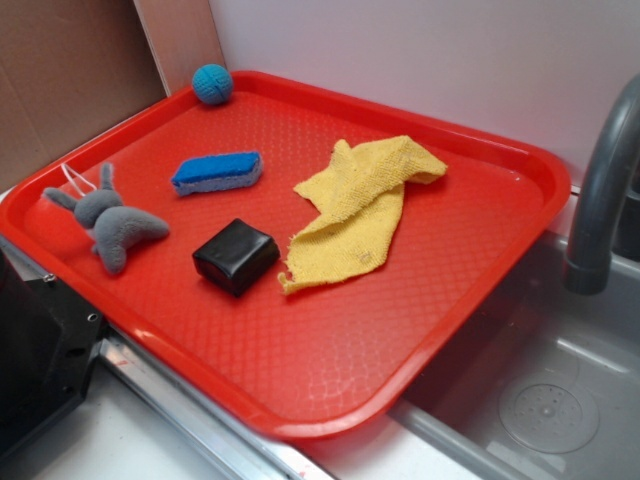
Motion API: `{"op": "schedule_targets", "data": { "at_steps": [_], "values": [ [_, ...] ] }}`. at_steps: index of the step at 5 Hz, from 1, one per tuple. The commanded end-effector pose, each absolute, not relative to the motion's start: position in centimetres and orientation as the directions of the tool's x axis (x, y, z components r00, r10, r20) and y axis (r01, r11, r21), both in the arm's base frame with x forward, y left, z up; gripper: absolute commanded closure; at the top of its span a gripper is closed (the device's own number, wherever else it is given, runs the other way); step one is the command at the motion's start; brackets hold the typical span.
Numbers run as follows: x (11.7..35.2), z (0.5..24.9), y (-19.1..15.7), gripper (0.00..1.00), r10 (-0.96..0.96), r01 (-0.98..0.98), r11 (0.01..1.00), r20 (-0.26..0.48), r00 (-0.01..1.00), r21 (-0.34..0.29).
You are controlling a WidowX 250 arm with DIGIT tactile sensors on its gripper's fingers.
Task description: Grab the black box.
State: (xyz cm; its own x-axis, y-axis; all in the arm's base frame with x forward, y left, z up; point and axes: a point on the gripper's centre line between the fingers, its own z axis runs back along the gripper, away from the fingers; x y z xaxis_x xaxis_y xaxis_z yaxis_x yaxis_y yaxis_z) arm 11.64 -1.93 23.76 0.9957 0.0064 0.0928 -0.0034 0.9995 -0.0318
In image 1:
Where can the blue knitted ball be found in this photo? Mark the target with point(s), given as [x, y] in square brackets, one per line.
[212, 84]

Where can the grey sink basin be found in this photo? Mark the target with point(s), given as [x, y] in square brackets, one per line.
[539, 383]

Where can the red plastic tray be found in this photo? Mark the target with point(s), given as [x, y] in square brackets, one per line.
[327, 359]

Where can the yellow woven cloth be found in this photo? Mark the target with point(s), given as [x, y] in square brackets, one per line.
[359, 197]

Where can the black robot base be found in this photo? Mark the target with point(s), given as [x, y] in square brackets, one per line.
[50, 338]

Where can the black box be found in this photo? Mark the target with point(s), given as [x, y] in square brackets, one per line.
[236, 257]

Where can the grey faucet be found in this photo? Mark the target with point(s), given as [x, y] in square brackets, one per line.
[606, 219]

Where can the grey plush toy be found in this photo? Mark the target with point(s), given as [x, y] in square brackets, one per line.
[114, 227]

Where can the brown cardboard panel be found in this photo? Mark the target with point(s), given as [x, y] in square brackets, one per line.
[70, 70]

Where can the blue sponge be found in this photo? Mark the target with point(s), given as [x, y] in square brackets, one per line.
[219, 172]

